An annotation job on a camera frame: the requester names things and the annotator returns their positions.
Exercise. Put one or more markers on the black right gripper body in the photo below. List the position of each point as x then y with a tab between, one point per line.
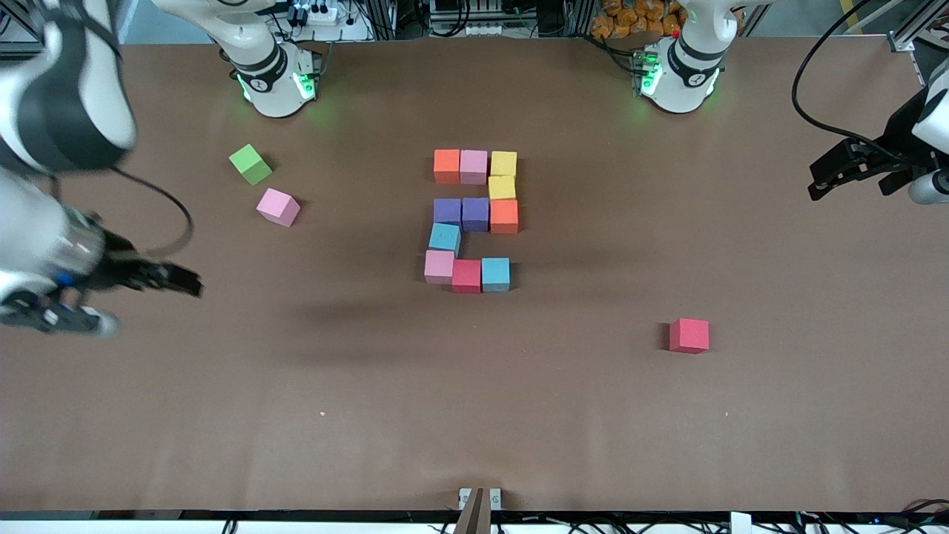
117	266

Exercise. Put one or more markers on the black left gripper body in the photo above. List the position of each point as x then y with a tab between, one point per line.
894	138

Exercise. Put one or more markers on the pink foam cube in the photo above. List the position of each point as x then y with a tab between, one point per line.
440	267
474	167
279	208

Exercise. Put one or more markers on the cyan foam cube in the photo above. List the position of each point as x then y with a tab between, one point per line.
495	274
445	237

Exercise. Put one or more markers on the purple foam cube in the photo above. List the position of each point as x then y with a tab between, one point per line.
475	213
447	211

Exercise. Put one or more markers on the red foam cube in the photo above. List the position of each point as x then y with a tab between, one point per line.
689	336
466	276

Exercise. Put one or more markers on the orange foam cube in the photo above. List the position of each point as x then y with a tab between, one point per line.
504	216
446	166

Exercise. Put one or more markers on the yellow foam cube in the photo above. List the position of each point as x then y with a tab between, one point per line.
503	163
502	188

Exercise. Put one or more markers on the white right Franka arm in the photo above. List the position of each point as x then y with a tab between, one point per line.
259	67

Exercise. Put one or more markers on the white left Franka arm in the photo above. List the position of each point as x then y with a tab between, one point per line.
682	74

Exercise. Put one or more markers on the green foam cube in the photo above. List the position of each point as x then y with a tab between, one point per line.
250	165

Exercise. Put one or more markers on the orange bagged items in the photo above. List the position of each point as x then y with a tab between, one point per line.
630	18

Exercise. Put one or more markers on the white power strip with plugs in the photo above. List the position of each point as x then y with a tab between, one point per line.
322	12

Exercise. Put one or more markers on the white socket strip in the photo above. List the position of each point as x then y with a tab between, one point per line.
485	30

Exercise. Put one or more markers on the aluminium frame corner profile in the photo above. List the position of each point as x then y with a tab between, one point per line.
898	41

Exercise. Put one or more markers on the brown tapered post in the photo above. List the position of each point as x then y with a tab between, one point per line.
474	515

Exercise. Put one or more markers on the silver metal bracket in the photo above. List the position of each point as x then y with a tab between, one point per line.
495	498

